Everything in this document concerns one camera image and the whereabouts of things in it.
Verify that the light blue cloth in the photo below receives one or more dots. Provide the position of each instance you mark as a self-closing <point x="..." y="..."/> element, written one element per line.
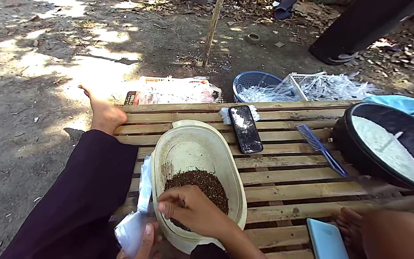
<point x="401" y="102"/>

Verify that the person's right hand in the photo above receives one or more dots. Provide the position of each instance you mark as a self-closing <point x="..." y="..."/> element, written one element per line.
<point x="198" y="212"/>

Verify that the person's left fingers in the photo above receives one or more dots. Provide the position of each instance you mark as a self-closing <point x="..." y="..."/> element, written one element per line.
<point x="158" y="233"/>

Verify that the person's right forearm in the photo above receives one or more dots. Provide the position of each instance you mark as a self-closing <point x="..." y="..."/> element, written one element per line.
<point x="243" y="244"/>

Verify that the person's right thumb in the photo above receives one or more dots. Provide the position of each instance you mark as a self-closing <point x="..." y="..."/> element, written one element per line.
<point x="171" y="210"/>

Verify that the wooden pole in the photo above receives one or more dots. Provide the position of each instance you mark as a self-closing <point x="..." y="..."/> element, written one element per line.
<point x="212" y="32"/>

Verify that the dark brown soil heap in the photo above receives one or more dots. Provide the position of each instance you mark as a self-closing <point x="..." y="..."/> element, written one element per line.
<point x="207" y="183"/>

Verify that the clear plastic bag bundle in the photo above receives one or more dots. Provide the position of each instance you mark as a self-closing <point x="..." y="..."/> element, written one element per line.
<point x="128" y="232"/>

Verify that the person's right index finger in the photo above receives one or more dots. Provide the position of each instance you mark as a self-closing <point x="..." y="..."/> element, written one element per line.
<point x="171" y="193"/>

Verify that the black plastic crate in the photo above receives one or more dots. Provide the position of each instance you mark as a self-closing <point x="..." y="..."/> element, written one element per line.
<point x="130" y="99"/>

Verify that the cream oval plastic tub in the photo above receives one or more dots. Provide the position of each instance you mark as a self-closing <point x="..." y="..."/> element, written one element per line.
<point x="189" y="147"/>

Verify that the white granular powder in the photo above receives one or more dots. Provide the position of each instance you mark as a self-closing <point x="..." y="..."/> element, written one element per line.
<point x="376" y="140"/>

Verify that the black smartphone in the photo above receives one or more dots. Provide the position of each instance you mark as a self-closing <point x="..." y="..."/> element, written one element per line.
<point x="245" y="129"/>

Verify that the person's legs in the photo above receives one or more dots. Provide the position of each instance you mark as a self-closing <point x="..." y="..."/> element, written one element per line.
<point x="81" y="190"/>

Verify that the blue comb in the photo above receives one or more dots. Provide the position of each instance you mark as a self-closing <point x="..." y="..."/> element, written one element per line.
<point x="316" y="144"/>

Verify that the person's left hand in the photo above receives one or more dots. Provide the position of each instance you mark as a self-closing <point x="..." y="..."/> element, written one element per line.
<point x="145" y="248"/>

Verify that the pile of small plastic packets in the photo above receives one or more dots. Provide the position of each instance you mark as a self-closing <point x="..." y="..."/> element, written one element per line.
<point x="225" y="115"/>

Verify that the white stick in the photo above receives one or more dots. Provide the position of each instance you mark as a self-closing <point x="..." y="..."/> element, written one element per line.
<point x="390" y="141"/>

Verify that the white plastic crate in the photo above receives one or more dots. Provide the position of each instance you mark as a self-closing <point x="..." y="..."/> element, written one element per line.
<point x="299" y="88"/>

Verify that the bamboo slat bench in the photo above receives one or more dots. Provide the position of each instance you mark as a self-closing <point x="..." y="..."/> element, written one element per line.
<point x="286" y="177"/>

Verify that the person's left thumb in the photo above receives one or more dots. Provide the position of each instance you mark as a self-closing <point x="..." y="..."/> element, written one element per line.
<point x="147" y="240"/>

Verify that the blue plastic basket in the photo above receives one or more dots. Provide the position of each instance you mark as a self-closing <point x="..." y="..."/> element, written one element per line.
<point x="244" y="79"/>

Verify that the light blue smartphone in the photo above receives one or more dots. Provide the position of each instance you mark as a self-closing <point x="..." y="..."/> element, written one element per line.
<point x="326" y="239"/>

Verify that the person's body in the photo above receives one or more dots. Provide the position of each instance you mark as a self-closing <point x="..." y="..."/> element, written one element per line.
<point x="208" y="252"/>

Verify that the clear plastic strips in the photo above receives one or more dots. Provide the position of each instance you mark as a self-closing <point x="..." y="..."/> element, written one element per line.
<point x="145" y="185"/>

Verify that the black round basin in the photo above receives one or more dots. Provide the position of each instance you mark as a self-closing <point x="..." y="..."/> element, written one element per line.
<point x="347" y="144"/>

